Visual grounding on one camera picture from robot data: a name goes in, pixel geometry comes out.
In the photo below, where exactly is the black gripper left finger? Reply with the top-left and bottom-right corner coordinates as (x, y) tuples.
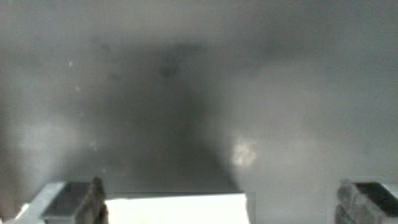
(11, 177), (109, 224)

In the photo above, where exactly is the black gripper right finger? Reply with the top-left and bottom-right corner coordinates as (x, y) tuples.
(335, 179), (398, 224)

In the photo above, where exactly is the white drawer box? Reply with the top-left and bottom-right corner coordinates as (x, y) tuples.
(107, 193), (251, 224)

